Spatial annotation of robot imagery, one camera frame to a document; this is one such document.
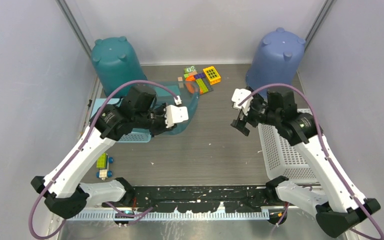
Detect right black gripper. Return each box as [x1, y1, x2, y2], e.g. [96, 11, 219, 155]
[231, 92, 281, 136]

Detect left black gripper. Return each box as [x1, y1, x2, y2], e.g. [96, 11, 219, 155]
[134, 102, 178, 138]

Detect light blue basket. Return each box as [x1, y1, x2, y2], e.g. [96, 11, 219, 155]
[90, 98, 151, 143]

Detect teal bottom basket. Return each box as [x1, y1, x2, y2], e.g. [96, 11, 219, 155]
[148, 81, 200, 135]

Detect white plastic basket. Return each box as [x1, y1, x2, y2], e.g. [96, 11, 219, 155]
[257, 124, 319, 185]

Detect teal plastic bucket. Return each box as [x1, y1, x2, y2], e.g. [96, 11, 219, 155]
[91, 36, 148, 97]

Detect blue plastic bucket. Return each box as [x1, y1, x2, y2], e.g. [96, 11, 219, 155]
[245, 27, 307, 90]

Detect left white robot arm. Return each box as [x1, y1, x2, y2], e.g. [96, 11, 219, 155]
[31, 84, 189, 219]

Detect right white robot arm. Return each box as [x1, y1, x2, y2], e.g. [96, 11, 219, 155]
[231, 83, 381, 238]

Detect beige toy block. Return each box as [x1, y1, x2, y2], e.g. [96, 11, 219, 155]
[177, 76, 184, 89]

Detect orange horseshoe toy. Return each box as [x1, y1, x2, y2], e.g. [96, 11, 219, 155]
[185, 75, 200, 95]

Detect yellow grid toy block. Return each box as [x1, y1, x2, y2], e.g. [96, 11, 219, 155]
[203, 66, 222, 85]

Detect lime green building brick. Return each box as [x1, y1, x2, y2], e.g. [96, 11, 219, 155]
[195, 78, 209, 95]

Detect green patterned toy tile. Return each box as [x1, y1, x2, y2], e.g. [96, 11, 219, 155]
[183, 65, 196, 74]

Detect toy train blocks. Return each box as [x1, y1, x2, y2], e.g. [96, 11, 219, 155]
[96, 153, 114, 181]

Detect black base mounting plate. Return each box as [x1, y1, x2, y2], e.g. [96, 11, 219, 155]
[111, 185, 286, 213]

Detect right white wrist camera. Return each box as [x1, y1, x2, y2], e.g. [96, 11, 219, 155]
[231, 88, 253, 116]

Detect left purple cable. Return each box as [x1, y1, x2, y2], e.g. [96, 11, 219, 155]
[28, 79, 183, 240]

